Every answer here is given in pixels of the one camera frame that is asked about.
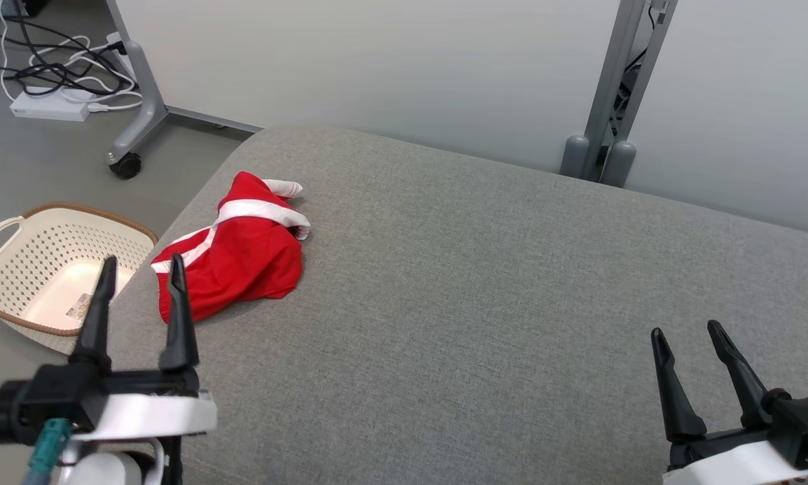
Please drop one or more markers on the red shorts with white stripe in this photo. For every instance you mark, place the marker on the red shorts with white stripe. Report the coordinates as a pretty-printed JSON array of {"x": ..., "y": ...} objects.
[{"x": 242, "y": 263}]

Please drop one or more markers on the cream perforated laundry basket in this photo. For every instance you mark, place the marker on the cream perforated laundry basket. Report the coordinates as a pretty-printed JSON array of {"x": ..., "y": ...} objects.
[{"x": 33, "y": 269}]

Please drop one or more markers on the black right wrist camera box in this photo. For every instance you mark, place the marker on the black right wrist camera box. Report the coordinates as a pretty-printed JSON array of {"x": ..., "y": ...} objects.
[{"x": 804, "y": 424}]

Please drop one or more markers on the grey stand leg with caster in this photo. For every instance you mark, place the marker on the grey stand leg with caster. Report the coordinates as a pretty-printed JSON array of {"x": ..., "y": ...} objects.
[{"x": 144, "y": 101}]

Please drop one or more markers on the paper label sticker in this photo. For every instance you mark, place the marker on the paper label sticker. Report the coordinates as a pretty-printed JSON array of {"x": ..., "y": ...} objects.
[{"x": 80, "y": 306}]

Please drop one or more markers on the white power strip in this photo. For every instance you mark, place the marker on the white power strip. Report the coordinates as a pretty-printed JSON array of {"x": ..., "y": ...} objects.
[{"x": 50, "y": 106}]

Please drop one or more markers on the grey metal partition post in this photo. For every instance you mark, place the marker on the grey metal partition post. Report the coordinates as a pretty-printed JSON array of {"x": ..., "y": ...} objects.
[{"x": 612, "y": 81}]

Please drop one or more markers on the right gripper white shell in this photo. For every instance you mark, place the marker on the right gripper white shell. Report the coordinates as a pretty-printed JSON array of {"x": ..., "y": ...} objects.
[{"x": 734, "y": 465}]

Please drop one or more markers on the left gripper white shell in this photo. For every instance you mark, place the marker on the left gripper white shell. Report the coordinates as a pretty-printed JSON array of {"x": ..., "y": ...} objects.
[{"x": 147, "y": 414}]

